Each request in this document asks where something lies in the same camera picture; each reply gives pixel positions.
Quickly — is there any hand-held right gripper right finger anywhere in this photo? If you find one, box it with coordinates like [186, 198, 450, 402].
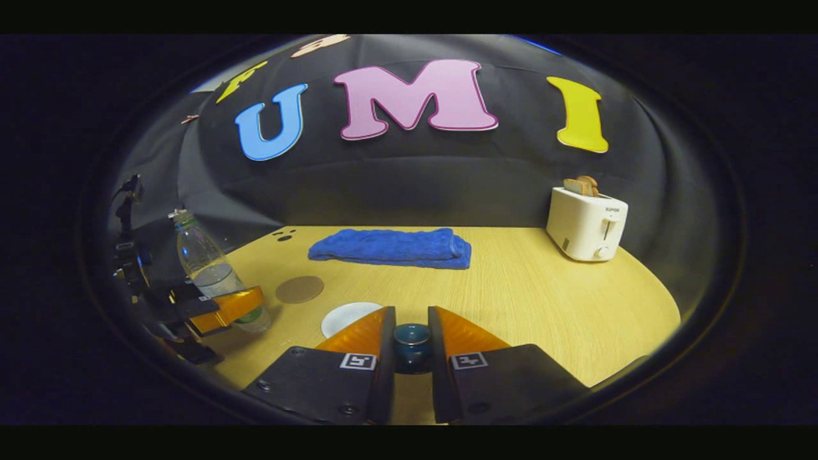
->
[427, 305, 592, 426]

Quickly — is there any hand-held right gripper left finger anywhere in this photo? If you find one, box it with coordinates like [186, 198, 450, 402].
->
[242, 305, 397, 426]

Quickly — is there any clear plastic water bottle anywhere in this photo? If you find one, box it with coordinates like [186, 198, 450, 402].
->
[169, 209, 272, 334]

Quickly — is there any round brown coaster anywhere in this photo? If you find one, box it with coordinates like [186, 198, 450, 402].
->
[275, 275, 325, 305]

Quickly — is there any white teacup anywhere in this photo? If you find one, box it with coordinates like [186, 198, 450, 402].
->
[321, 302, 384, 339]

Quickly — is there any blue folded towel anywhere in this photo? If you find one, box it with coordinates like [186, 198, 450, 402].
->
[308, 228, 472, 270]

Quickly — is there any black backdrop cloth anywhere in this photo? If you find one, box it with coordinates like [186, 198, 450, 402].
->
[109, 35, 723, 320]

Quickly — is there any white toaster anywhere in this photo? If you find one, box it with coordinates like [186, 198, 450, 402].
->
[546, 187, 629, 263]

